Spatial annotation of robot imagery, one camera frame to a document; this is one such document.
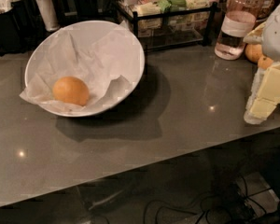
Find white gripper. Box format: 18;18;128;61
244;4;280;124

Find white bowl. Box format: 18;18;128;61
23;20;146;118

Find orange fruit behind gripper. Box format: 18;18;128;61
245;44;263;63

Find clear plastic jar white label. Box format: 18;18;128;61
215;0;264;60

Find white crumpled paper liner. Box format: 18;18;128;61
19;23;145;114

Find white paper cup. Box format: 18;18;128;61
36;0;60;32

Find black condiment organizer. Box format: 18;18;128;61
0;0;35;55

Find black wire tea rack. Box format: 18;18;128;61
114;0;217;50

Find black cables on floor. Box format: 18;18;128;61
143;175;272;224

